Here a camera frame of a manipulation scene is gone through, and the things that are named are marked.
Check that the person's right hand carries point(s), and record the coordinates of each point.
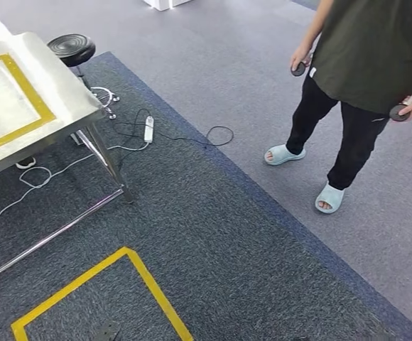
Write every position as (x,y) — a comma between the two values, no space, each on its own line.
(302,54)

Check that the black round controller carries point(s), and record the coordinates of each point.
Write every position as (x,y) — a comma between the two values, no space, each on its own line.
(297,69)
(397,114)

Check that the person's right forearm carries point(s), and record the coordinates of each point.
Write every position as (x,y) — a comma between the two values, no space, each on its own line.
(317,23)

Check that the steel workbench table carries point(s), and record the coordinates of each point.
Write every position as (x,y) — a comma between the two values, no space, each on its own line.
(49,103)

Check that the person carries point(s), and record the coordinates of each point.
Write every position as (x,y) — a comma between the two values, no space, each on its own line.
(369,56)

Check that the light blue sandal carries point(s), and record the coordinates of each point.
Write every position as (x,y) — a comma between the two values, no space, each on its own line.
(330,196)
(286,154)

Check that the white box base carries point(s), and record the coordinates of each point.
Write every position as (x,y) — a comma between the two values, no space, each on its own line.
(163,3)

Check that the white power strip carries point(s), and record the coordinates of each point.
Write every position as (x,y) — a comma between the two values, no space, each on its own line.
(149,129)

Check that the yellow floor tape square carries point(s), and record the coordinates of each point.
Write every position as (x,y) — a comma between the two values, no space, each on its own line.
(149,282)

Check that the black round stool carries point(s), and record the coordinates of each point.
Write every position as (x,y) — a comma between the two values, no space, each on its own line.
(71,47)

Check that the grey floor plate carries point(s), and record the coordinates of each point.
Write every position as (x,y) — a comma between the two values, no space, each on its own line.
(107,332)

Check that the white round floor device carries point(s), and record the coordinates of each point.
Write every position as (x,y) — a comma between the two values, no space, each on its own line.
(25,163)

